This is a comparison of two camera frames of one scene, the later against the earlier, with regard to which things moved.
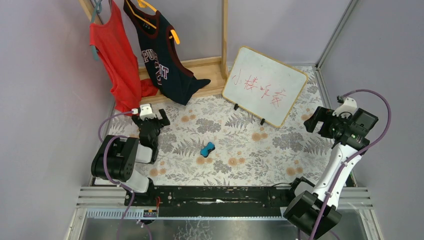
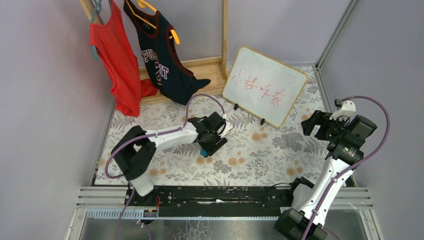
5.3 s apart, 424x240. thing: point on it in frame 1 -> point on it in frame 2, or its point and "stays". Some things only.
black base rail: [212, 201] stays
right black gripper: [324, 122] stays
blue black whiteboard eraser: [205, 151] stays
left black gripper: [150, 122] -> [212, 143]
